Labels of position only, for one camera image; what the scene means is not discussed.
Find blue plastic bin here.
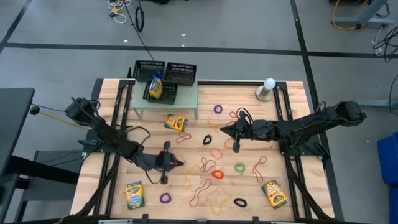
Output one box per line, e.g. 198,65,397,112
389,186,398,224
377,131,398,186

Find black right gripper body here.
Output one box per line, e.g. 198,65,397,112
244,119,276,141

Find long red rubber band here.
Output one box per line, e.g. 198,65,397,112
188,178,213,208

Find white globe bulb lamp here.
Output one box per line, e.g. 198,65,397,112
255,78,277,102

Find black desk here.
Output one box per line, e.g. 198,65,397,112
0,87,36,175

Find white floor cable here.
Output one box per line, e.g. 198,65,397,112
106,0,133,25

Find orange rubber band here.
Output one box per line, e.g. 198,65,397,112
210,147,224,160

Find blue-printed Crayola crayon box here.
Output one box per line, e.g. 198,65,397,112
125,180,146,211

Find grey metal stand base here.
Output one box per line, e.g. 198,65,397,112
354,98,398,109
334,0,394,27

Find yellow floor cable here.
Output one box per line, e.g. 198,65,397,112
331,0,361,31

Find black floor cables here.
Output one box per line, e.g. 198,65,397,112
372,26,398,63

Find thin yellow cable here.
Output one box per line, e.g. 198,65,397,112
39,110,90,131

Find black hanging cable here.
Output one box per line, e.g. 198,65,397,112
124,0,156,62

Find yellow rubber band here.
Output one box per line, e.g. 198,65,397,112
206,185,233,216
206,110,220,132
182,164,202,190

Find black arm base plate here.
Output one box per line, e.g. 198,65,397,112
77,129,128,154
279,136,330,156

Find green metal shelf riser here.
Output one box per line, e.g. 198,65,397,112
131,70,199,121

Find black plastic basket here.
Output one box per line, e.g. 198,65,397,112
164,62,198,87
132,60,166,83
142,80,179,105

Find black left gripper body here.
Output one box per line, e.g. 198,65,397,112
136,151,165,170

